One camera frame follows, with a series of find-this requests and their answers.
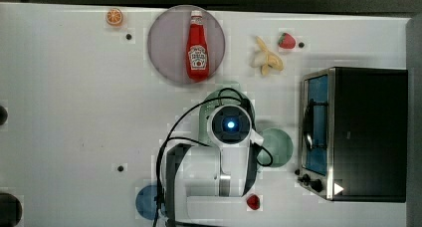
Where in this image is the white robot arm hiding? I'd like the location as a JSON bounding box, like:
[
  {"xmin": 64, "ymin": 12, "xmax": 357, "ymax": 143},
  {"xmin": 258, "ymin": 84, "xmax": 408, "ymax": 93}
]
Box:
[{"xmin": 160, "ymin": 104, "xmax": 264, "ymax": 227}]

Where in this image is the red ketchup bottle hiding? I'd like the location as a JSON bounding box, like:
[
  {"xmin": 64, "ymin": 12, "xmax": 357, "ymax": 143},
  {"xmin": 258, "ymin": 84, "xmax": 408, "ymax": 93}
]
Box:
[{"xmin": 186, "ymin": 10, "xmax": 209, "ymax": 82}]

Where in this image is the toy peeled banana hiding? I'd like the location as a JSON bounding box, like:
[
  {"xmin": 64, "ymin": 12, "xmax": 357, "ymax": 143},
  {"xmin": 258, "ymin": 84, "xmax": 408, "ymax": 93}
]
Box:
[{"xmin": 251, "ymin": 37, "xmax": 284, "ymax": 77}]

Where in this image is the grey round plate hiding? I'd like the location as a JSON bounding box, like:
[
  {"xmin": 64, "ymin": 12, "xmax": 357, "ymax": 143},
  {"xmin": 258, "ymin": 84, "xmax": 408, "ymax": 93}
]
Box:
[{"xmin": 147, "ymin": 5, "xmax": 226, "ymax": 84}]

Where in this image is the toy strawberry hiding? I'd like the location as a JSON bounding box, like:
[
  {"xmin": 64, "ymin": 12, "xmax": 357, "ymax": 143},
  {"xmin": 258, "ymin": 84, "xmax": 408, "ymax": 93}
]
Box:
[{"xmin": 278, "ymin": 33, "xmax": 296, "ymax": 50}]

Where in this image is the small red toy fruit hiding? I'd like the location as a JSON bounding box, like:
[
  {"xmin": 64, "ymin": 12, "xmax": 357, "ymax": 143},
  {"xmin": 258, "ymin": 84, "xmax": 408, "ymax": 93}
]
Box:
[{"xmin": 247, "ymin": 194, "xmax": 261, "ymax": 210}]

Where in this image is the blue bowl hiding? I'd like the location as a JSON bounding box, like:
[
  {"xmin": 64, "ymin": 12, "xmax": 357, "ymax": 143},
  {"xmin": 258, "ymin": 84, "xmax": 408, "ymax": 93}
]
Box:
[{"xmin": 135, "ymin": 184, "xmax": 160, "ymax": 221}]

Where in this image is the toy orange slice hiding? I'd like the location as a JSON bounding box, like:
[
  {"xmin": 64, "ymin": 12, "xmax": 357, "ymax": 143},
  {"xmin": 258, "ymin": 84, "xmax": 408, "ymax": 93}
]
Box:
[{"xmin": 105, "ymin": 8, "xmax": 123, "ymax": 26}]

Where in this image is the black toaster oven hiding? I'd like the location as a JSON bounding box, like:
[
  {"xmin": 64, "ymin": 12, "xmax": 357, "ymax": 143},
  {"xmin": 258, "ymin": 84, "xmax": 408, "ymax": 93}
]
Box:
[{"xmin": 296, "ymin": 67, "xmax": 408, "ymax": 203}]

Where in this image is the black cylindrical container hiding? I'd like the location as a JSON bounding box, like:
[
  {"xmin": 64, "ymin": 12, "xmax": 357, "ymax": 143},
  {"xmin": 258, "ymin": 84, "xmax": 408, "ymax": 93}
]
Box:
[{"xmin": 0, "ymin": 193, "xmax": 23, "ymax": 227}]

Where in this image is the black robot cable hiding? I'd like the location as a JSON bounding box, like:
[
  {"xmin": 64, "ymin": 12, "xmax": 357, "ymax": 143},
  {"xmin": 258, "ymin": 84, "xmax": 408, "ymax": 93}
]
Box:
[{"xmin": 152, "ymin": 87, "xmax": 274, "ymax": 227}]

